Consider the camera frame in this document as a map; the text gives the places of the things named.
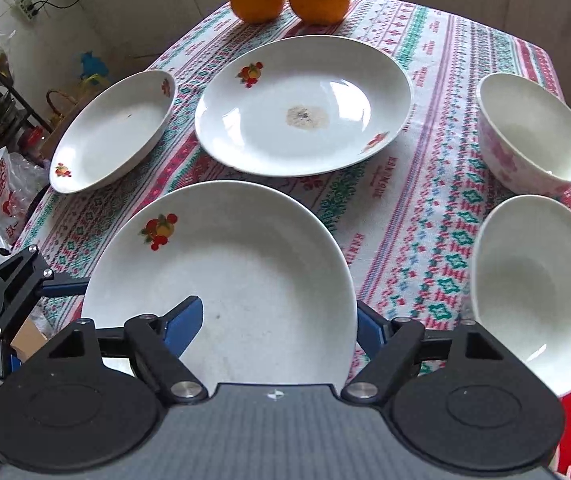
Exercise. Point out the plain white bowl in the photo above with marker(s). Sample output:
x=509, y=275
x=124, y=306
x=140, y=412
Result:
x=535, y=280

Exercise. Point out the white plate with fruit print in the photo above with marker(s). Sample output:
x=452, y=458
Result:
x=265, y=260
x=115, y=130
x=265, y=85

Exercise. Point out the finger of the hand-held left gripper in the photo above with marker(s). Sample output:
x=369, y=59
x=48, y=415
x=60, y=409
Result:
x=17, y=358
x=65, y=288

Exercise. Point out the patterned red green tablecloth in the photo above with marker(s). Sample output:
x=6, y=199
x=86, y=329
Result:
x=415, y=210

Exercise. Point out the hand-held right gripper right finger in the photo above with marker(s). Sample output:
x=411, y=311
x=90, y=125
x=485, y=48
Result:
x=371, y=332

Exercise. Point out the dark metal rack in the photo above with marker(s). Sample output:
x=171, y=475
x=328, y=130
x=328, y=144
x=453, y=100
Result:
x=15, y=92

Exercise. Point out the brown cardboard box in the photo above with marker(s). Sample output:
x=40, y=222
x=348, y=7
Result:
x=30, y=340

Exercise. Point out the brown wicker basket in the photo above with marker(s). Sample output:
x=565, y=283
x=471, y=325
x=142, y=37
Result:
x=57, y=135

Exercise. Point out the white plastic bag red print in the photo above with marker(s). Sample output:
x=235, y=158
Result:
x=7, y=185

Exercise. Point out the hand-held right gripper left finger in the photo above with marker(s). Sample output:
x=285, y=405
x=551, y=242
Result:
x=184, y=327

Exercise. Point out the white power strip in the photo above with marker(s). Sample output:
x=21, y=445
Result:
x=26, y=7

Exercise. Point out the white bowl with pink flowers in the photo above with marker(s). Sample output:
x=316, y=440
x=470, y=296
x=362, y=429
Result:
x=535, y=125

